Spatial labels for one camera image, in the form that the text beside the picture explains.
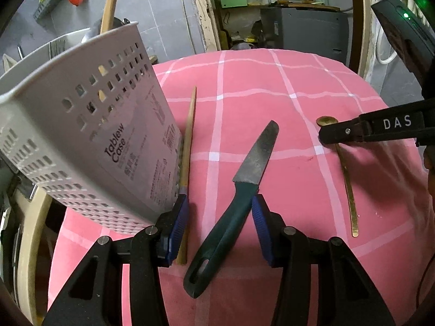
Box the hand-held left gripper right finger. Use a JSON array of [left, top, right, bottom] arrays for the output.
[[251, 193, 396, 326]]

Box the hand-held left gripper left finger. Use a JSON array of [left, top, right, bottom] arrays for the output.
[[41, 193, 190, 326]]

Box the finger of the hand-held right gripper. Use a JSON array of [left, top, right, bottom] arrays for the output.
[[318, 99, 435, 146]]

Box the green handled knife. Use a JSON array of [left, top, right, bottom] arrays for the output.
[[183, 120, 280, 299]]

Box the gold long spoon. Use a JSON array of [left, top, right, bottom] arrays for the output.
[[315, 115, 359, 237]]

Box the white perforated utensil caddy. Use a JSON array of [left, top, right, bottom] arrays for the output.
[[0, 20, 184, 236]]

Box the person's right hand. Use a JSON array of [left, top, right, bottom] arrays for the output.
[[426, 163, 435, 199]]

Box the pink checked tablecloth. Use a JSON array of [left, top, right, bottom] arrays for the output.
[[49, 48, 435, 326]]

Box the wooden chopstick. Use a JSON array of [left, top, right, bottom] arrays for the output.
[[176, 86, 198, 265]]

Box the wooden cutting board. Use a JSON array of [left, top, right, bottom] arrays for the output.
[[275, 2, 341, 11]]

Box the grey cabinet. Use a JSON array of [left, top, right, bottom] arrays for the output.
[[260, 7, 350, 66]]

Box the wooden spatula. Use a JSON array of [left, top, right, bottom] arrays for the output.
[[100, 0, 125, 35]]

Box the thick white cable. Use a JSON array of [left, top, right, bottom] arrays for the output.
[[375, 24, 398, 65]]

